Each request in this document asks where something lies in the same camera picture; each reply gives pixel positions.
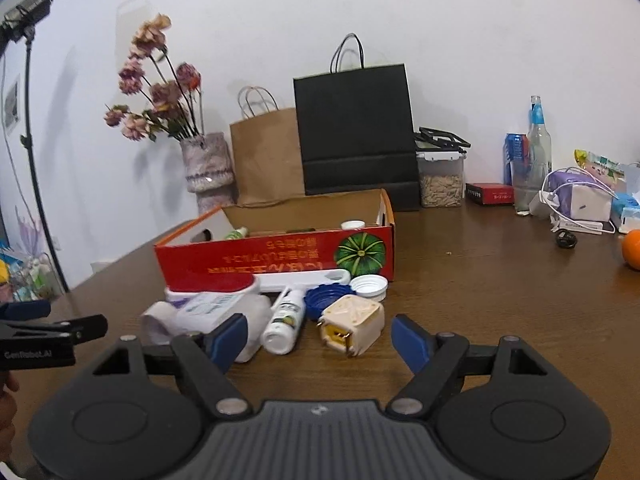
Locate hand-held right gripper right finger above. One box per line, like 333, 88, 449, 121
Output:
385, 314, 548, 418

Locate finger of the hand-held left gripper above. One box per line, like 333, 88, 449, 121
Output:
0, 300, 52, 322
0, 314, 109, 347

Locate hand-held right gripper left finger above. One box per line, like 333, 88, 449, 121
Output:
92, 312, 251, 421

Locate beige plug adapter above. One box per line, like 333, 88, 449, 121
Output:
318, 294, 386, 357

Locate white lint brush red bristles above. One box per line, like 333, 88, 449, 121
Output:
165, 268, 352, 304

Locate red cardboard box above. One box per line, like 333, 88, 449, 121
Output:
153, 188, 397, 294

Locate person's left hand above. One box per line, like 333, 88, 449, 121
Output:
0, 373, 21, 463

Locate large white labelled plastic bottle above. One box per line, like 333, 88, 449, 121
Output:
140, 291, 272, 364

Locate rack of colourful items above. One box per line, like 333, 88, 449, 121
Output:
0, 239, 67, 303

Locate small white bottle green label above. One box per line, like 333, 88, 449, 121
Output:
260, 287, 307, 356

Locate white ribbed jar lid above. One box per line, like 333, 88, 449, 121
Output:
349, 275, 389, 303

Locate blue scalloped bottle cap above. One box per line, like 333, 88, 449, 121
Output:
303, 283, 355, 321

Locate black light stand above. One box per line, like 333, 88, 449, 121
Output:
18, 27, 71, 294

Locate clear container of seeds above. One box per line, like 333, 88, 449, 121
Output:
415, 150, 467, 210

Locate flat red box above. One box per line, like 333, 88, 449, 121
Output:
465, 182, 516, 206

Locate mottled pink ceramic vase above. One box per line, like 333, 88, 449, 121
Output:
179, 132, 237, 214

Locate brown paper bag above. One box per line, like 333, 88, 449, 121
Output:
229, 86, 307, 208

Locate white charger block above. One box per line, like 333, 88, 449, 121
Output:
529, 189, 562, 219

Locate flat white box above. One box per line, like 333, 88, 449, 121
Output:
549, 214, 617, 236

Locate blue drink can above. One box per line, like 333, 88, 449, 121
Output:
502, 133, 532, 186

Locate black paper bag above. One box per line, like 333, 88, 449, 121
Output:
293, 33, 421, 212

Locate purple tissue pack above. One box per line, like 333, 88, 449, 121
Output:
546, 168, 614, 222

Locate clear glass bottle blue label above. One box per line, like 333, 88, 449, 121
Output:
513, 94, 553, 213

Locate orange fruit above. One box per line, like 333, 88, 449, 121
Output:
621, 228, 640, 271

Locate blue tissue pack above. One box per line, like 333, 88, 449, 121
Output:
612, 192, 640, 234

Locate dried pink rose bouquet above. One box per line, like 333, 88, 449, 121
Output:
103, 12, 203, 142

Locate colourful snack packet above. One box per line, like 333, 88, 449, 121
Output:
573, 148, 627, 184

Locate black lamp head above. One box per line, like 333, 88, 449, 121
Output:
0, 0, 54, 44

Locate white cable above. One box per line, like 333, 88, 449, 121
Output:
539, 166, 622, 212

